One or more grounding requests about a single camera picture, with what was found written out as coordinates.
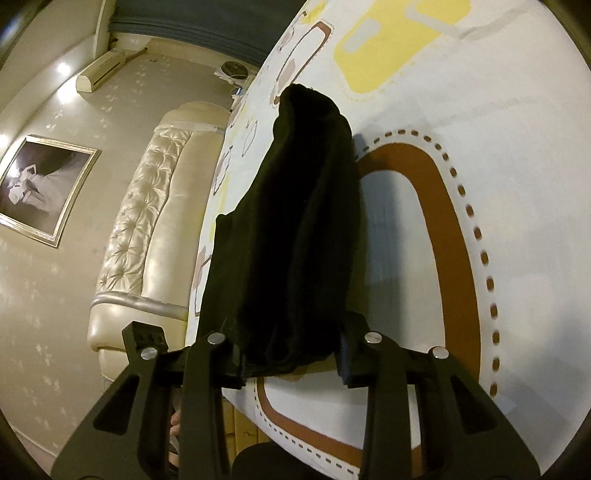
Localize black studded pants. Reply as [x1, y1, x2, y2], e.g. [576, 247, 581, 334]
[198, 84, 361, 378]

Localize cream tufted leather headboard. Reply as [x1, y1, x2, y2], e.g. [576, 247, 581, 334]
[87, 101, 230, 381]

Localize small white desk fan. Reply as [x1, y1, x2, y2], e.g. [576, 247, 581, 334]
[214, 61, 250, 86]

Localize patterned white bed sheet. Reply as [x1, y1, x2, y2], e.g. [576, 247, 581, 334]
[185, 1, 590, 479]

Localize dark green curtain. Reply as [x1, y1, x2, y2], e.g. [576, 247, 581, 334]
[109, 0, 304, 66]

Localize framed wall photograph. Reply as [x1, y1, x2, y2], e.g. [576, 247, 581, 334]
[1, 135, 101, 248]

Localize white wall air conditioner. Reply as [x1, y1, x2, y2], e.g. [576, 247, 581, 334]
[75, 50, 126, 93]

